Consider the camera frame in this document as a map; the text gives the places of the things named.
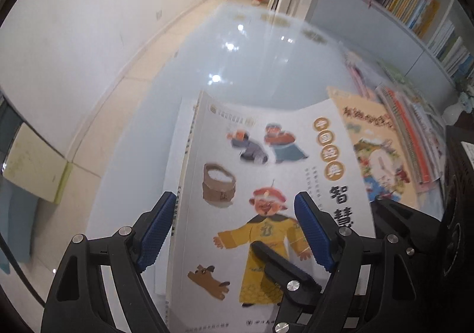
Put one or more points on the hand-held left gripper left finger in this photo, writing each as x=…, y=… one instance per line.
x=155, y=233

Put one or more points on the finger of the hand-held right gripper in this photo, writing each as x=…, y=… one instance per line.
x=274, y=262
x=407, y=222

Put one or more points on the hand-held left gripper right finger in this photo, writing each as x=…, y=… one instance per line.
x=314, y=233

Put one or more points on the orange illustrated book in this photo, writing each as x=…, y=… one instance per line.
x=370, y=140

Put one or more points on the red book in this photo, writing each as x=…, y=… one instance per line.
x=407, y=125

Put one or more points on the white book yellow-robed figure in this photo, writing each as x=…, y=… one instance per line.
x=237, y=155

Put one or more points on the row of white blue books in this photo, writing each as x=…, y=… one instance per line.
x=450, y=44

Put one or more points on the white ceramic vase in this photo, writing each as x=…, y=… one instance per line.
x=452, y=114

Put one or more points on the pale yellow square pad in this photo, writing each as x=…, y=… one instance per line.
x=33, y=162

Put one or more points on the ginkgo patterned tablecloth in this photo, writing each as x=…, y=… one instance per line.
x=259, y=70

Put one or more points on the white bookshelf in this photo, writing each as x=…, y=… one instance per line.
x=351, y=18

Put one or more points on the white wall socket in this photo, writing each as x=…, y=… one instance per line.
x=158, y=15

